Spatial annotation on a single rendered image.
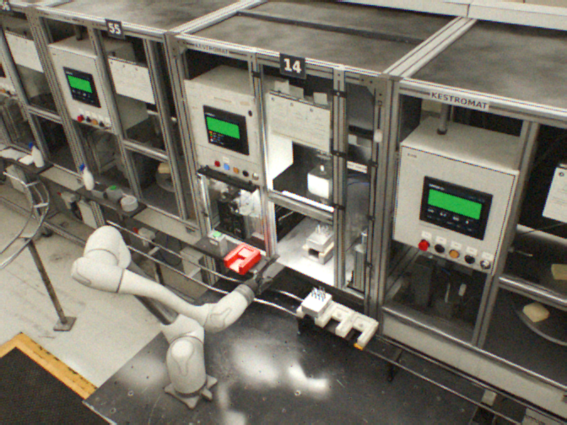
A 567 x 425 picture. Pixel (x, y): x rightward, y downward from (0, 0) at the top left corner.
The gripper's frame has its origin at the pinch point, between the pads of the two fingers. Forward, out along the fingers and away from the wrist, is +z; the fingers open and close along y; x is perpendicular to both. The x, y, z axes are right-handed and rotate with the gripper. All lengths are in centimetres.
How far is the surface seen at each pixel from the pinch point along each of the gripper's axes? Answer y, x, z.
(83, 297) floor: -112, 181, -8
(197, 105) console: 59, 56, 20
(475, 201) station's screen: 54, -79, 18
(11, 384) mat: -111, 154, -83
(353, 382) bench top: -44, -47, -8
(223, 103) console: 64, 39, 20
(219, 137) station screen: 47, 42, 18
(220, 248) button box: -15.2, 43.1, 8.4
